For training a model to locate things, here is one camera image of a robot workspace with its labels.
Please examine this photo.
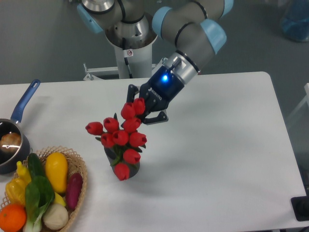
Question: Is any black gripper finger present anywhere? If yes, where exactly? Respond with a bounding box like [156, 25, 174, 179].
[126, 84, 140, 102]
[141, 109, 169, 125]

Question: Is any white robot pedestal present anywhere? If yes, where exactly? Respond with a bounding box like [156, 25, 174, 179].
[83, 36, 171, 81]

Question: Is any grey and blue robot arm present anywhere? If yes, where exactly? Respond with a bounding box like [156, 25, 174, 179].
[77, 0, 233, 124]

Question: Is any purple eggplant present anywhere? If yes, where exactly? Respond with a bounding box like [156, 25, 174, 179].
[65, 173, 83, 210]

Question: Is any orange fruit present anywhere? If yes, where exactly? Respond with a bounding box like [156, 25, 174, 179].
[0, 204, 27, 232]

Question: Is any blue translucent container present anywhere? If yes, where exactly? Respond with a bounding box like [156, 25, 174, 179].
[280, 0, 309, 42]

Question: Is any dark grey ribbed vase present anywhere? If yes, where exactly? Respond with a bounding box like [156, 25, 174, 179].
[104, 148, 140, 178]

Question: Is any woven wicker basket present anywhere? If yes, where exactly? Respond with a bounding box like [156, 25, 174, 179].
[0, 146, 87, 232]

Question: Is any yellow squash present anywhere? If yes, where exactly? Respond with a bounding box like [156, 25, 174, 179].
[45, 152, 68, 194]

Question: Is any black device at edge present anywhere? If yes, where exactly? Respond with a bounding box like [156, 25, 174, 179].
[291, 196, 309, 221]

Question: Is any yellow banana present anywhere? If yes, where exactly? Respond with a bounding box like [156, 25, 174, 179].
[53, 192, 66, 207]

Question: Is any red tulip bouquet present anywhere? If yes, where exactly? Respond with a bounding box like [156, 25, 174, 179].
[85, 98, 147, 181]

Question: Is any beige mushroom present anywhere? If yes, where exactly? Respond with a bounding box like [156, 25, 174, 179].
[43, 203, 69, 231]

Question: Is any bread in saucepan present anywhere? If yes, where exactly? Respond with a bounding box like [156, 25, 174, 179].
[0, 132, 21, 153]

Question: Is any yellow bell pepper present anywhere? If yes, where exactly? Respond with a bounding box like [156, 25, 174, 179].
[5, 177, 26, 206]

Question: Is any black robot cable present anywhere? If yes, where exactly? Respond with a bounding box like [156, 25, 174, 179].
[122, 38, 133, 79]

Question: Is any blue handled saucepan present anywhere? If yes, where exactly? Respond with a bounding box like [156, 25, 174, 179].
[0, 79, 41, 174]

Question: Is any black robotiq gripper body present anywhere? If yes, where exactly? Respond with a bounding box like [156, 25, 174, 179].
[139, 66, 184, 114]

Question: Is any dark green cucumber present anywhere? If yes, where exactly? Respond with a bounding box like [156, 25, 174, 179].
[27, 153, 46, 179]

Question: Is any green bok choy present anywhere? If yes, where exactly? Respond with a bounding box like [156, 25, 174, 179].
[23, 176, 55, 232]

